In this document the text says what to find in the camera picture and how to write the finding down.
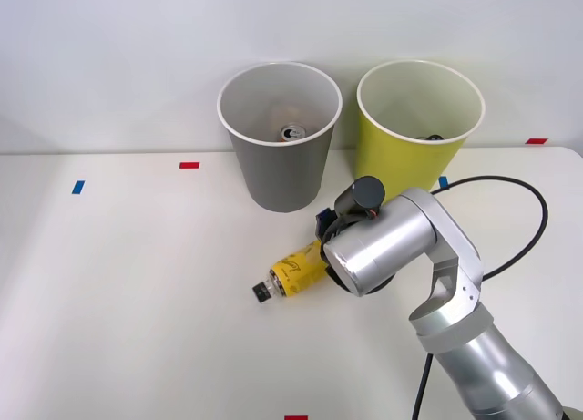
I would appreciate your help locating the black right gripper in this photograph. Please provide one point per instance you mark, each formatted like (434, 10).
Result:
(338, 281)

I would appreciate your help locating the yellow label plastic bottle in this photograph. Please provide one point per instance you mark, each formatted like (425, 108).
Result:
(296, 272)

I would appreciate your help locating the silver-grey right robot arm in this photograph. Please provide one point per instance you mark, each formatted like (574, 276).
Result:
(455, 265)

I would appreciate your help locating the grey plastic waste bin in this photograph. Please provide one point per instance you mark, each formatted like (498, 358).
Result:
(282, 178)

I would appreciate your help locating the silver-topped drink can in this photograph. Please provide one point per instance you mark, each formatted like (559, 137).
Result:
(292, 133)

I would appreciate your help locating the yellow-green plastic waste bin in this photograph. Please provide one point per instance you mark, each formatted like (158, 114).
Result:
(396, 160)

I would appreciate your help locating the black-capped bottle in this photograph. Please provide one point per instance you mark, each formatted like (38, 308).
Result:
(432, 138)

